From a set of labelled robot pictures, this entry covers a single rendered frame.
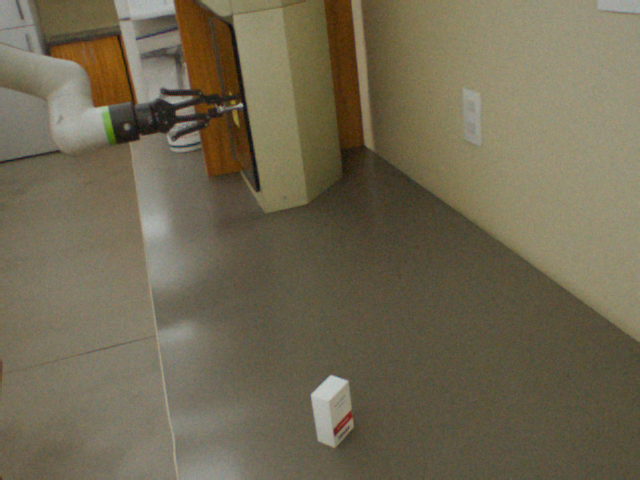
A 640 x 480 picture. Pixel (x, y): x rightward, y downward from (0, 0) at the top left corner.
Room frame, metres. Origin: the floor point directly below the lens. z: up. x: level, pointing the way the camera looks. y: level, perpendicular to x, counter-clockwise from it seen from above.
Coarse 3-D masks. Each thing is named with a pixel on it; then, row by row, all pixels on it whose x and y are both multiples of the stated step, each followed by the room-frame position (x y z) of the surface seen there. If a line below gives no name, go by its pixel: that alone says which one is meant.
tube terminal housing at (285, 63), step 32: (256, 0) 1.50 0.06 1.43; (288, 0) 1.54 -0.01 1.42; (320, 0) 1.67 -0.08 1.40; (256, 32) 1.50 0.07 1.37; (288, 32) 1.53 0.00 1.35; (320, 32) 1.65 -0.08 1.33; (256, 64) 1.50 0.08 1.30; (288, 64) 1.51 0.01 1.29; (320, 64) 1.64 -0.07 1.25; (256, 96) 1.50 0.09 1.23; (288, 96) 1.51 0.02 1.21; (320, 96) 1.62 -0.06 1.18; (256, 128) 1.49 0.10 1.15; (288, 128) 1.51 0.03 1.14; (320, 128) 1.61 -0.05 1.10; (256, 160) 1.49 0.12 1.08; (288, 160) 1.51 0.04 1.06; (320, 160) 1.59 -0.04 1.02; (256, 192) 1.57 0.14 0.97; (288, 192) 1.51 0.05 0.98; (320, 192) 1.57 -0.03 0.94
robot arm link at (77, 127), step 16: (64, 96) 1.51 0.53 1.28; (80, 96) 1.52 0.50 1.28; (64, 112) 1.48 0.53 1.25; (80, 112) 1.49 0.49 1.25; (96, 112) 1.50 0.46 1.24; (64, 128) 1.45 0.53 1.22; (80, 128) 1.46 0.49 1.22; (96, 128) 1.47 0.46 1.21; (64, 144) 1.45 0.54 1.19; (80, 144) 1.46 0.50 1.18; (96, 144) 1.48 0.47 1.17; (112, 144) 1.50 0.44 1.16
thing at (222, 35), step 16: (224, 32) 1.58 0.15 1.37; (224, 48) 1.62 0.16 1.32; (224, 64) 1.67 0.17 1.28; (224, 80) 1.72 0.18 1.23; (240, 80) 1.50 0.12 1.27; (240, 96) 1.50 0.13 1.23; (240, 112) 1.54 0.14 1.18; (240, 128) 1.58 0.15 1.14; (240, 144) 1.63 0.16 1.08; (240, 160) 1.68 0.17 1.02; (256, 176) 1.50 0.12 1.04
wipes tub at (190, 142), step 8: (176, 112) 2.12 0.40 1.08; (184, 112) 2.13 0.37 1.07; (192, 112) 2.14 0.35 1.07; (176, 128) 2.13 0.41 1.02; (184, 136) 2.12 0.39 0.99; (192, 136) 2.13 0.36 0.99; (176, 144) 2.13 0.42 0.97; (184, 144) 2.12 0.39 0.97; (192, 144) 2.13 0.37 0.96; (200, 144) 2.14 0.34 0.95
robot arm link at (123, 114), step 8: (120, 104) 1.52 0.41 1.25; (128, 104) 1.52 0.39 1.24; (112, 112) 1.50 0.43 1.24; (120, 112) 1.50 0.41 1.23; (128, 112) 1.50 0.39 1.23; (112, 120) 1.48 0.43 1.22; (120, 120) 1.49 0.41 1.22; (128, 120) 1.49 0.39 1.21; (136, 120) 1.51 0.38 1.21; (112, 128) 1.48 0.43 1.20; (120, 128) 1.48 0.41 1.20; (128, 128) 1.47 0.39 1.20; (136, 128) 1.49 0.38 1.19; (120, 136) 1.49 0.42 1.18; (128, 136) 1.49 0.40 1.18; (136, 136) 1.50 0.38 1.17; (120, 144) 1.51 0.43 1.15
